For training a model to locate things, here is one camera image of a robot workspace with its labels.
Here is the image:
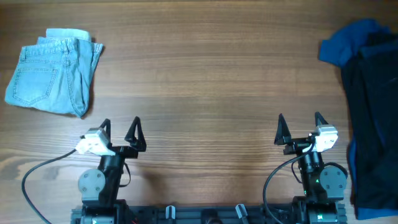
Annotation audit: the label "blue polo shirt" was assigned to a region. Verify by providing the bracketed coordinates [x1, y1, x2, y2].
[319, 19, 397, 220]

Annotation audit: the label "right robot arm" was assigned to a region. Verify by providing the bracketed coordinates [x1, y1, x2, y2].
[274, 112, 348, 223]

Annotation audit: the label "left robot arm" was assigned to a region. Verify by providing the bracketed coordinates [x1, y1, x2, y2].
[70, 116, 147, 224]

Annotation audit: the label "dark navy pants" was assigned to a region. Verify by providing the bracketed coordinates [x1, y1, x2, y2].
[341, 33, 397, 210]

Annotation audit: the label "left black cable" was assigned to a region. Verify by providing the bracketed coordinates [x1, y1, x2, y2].
[21, 148, 77, 224]

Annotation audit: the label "right black cable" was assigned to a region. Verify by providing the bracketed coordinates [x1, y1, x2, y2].
[262, 142, 315, 224]

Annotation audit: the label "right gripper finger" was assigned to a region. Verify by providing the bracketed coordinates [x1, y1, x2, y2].
[274, 113, 292, 145]
[315, 111, 328, 126]

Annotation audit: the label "black cable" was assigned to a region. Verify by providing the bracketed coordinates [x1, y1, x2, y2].
[262, 142, 315, 224]
[21, 148, 77, 224]

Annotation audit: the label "folded light blue jeans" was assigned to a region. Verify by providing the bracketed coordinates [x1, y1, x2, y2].
[5, 28, 104, 118]

